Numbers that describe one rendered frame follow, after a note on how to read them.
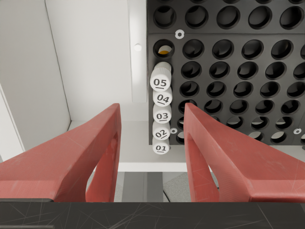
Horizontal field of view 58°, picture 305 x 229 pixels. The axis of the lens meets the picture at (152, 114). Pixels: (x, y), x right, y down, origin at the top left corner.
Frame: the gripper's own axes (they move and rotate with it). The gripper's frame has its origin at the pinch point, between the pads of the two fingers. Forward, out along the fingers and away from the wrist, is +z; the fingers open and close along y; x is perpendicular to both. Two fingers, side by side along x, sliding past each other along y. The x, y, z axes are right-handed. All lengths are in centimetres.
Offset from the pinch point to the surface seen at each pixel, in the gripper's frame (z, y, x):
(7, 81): 4.1, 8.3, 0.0
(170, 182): 98, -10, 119
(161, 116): 5.0, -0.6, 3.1
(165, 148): 5.0, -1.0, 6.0
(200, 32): 6.1, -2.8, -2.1
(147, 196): 66, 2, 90
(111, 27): 12.5, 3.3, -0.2
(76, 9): 12.5, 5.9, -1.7
